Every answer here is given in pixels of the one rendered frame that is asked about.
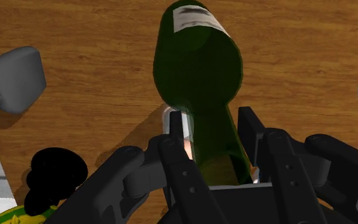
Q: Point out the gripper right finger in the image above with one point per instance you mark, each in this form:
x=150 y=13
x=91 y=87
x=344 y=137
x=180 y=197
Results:
x=285 y=173

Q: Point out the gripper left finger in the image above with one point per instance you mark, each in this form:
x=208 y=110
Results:
x=178 y=173

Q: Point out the dark green bottle white label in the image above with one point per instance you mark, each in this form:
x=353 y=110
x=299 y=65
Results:
x=197 y=77

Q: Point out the black lumpy figure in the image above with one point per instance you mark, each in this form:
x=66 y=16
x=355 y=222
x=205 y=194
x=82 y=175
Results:
x=56 y=176

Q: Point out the green and yellow round object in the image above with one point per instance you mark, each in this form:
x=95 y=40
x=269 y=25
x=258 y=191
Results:
x=17 y=217

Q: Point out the grey rounded block object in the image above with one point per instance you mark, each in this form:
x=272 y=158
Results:
x=14 y=80

